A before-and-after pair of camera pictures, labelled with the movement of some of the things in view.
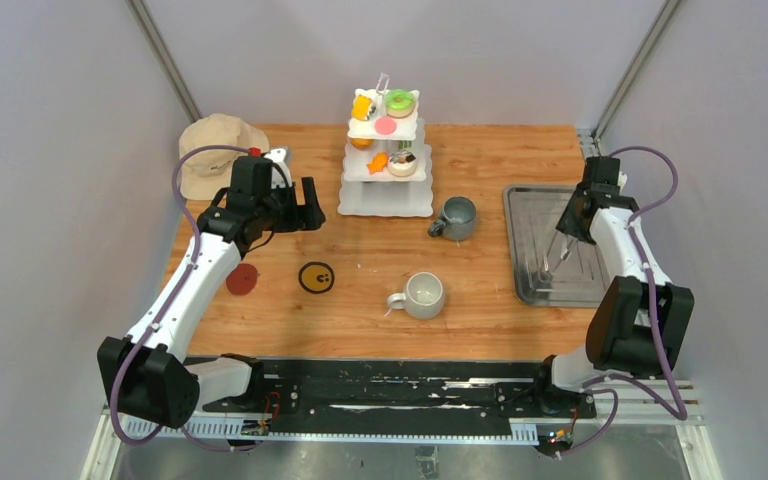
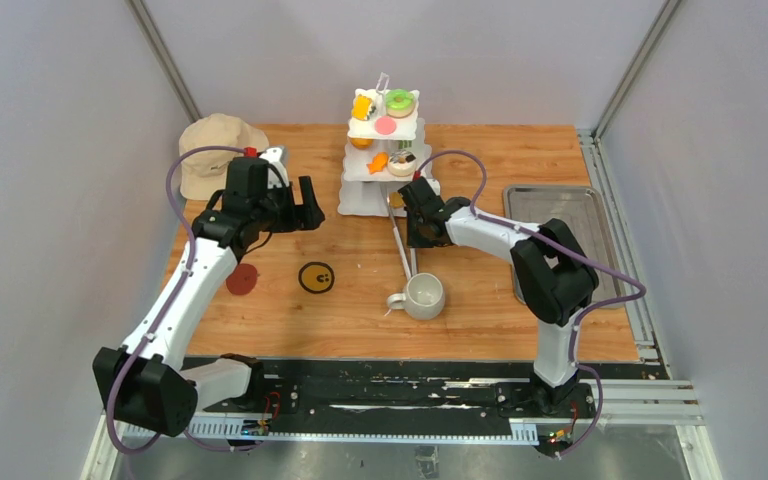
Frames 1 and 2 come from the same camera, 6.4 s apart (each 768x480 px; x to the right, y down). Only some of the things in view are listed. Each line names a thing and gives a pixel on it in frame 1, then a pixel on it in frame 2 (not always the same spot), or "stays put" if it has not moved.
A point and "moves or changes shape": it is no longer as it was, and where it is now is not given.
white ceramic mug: (423, 297) stays put
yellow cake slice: (361, 107) stays put
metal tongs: (550, 270) moves or changes shape
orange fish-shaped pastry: (378, 163) stays put
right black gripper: (568, 224) -> (414, 241)
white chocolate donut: (402, 163) stays put
